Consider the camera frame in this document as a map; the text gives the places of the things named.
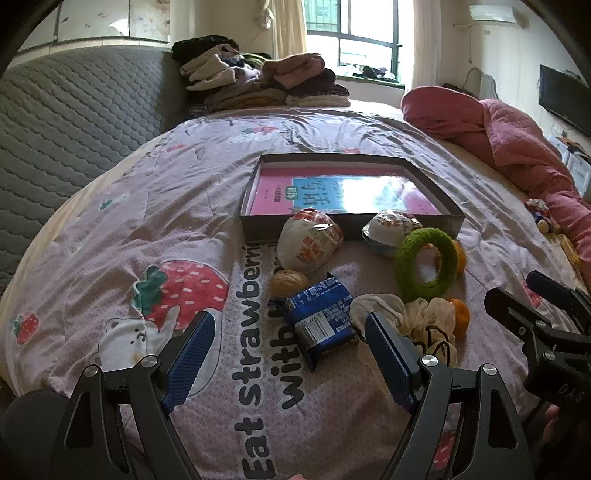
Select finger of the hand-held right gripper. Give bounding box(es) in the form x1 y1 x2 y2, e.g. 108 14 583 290
526 270 591 325
484 286 561 365

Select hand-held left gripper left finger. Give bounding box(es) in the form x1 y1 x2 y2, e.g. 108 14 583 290
48 310 218 480

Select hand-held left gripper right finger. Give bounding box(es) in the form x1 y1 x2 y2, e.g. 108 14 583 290
364 311 536 480

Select orange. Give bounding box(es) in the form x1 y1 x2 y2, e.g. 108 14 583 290
450 240 467 277
447 298 471 333

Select green plush ring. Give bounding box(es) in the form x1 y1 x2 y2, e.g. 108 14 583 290
394 227 458 298

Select white-topped toy egg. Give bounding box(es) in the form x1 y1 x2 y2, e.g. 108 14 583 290
361 209 423 257

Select red toy egg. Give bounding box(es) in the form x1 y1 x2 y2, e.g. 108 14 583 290
277 208 345 278

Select grey cardboard box tray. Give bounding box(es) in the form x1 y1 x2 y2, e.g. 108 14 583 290
239 154 465 243

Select person's right hand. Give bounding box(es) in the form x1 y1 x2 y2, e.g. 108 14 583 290
542 404 573 450

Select yellow packet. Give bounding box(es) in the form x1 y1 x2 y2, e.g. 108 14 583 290
556 233 583 268

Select small colourful toy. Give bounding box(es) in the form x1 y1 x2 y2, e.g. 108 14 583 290
526 198 552 234

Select blue biscuit packet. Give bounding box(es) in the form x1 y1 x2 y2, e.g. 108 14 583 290
269 272 360 372

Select walnut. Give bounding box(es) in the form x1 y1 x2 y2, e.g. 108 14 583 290
269 269 309 298

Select white storage boxes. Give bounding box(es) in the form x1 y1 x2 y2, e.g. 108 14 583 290
551 134 591 195

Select pink quilt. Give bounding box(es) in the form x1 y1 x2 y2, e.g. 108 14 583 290
401 85 591 245

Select person's leg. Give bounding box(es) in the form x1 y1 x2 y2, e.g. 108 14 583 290
0 390 70 480

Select pink and blue book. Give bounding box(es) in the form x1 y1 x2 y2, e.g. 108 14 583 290
249 164 444 217

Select black television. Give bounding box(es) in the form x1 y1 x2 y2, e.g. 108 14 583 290
539 65 591 139

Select grey quilted headboard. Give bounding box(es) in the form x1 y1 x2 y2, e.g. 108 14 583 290
0 46 190 296

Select dark clothes on windowsill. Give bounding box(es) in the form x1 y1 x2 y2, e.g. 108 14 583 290
353 66 398 81

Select white sheer curtain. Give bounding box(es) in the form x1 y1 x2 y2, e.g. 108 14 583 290
411 0 446 93

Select white air conditioner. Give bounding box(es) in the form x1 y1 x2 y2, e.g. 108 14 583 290
468 4 517 24

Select pile of folded clothes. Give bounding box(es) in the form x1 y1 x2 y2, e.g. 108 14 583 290
172 39 352 116

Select window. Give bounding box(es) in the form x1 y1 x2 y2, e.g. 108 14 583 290
302 0 407 86

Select cream curtain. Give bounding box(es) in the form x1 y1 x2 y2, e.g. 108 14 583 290
272 0 308 58

